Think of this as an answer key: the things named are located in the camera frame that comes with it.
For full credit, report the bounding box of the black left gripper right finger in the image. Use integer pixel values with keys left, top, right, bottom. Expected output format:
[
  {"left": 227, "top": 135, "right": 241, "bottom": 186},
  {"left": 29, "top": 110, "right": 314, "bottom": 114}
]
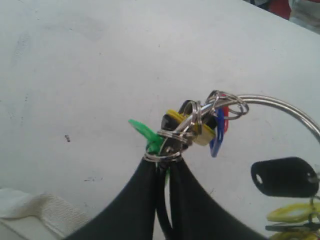
[{"left": 156, "top": 160, "right": 265, "bottom": 240}]

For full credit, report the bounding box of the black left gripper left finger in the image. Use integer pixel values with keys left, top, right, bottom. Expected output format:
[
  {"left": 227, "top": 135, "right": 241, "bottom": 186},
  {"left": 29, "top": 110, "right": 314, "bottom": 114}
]
[{"left": 66, "top": 159, "right": 157, "bottom": 240}]

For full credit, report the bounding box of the cream white duffel bag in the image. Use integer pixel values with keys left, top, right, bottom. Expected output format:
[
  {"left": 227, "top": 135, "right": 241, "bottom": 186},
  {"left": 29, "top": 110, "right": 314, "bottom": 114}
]
[{"left": 0, "top": 188, "right": 91, "bottom": 240}]

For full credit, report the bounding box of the colourful key tag bunch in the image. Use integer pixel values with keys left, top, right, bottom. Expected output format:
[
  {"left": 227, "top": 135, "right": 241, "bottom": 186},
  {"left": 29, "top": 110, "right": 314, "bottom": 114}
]
[{"left": 129, "top": 90, "right": 320, "bottom": 240}]

